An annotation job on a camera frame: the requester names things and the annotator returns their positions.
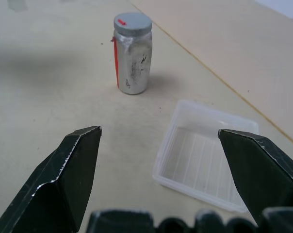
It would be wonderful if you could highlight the clear plastic tray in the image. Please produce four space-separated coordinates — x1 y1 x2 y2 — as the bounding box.
152 99 260 214

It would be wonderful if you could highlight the grey plastic jar lid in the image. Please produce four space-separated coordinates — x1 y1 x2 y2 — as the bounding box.
113 12 153 36

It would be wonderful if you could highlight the silver bottle with grey cap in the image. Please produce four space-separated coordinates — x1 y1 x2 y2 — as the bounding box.
111 29 153 96

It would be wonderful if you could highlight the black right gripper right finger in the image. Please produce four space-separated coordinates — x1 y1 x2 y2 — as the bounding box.
217 129 293 228

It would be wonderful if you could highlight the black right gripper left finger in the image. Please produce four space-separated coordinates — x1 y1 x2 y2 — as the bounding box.
0 125 103 233

